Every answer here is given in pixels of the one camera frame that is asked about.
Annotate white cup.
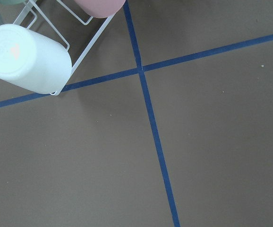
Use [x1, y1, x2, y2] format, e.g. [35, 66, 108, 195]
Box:
[0, 24, 72, 94]

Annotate white wire cup rack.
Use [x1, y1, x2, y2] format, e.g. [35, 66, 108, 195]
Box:
[13, 0, 116, 96]

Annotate pink cup upper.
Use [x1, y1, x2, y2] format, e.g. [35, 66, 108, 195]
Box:
[74, 0, 125, 18]

